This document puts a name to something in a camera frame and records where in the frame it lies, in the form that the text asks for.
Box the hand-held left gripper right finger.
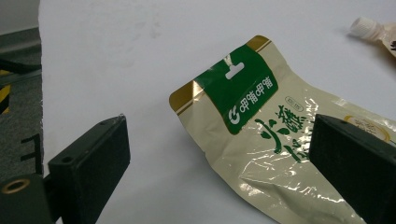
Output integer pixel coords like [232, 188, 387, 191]
[308, 113, 396, 224]

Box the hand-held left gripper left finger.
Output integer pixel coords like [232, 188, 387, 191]
[47, 114, 132, 224]

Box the green and beige snack packet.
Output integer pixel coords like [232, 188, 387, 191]
[168, 35, 396, 224]

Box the spout pouch with white cap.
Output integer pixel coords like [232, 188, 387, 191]
[348, 17, 396, 59]

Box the black stand leg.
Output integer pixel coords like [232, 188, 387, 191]
[0, 57, 43, 77]

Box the white table cover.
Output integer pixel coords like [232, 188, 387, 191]
[37, 0, 396, 224]

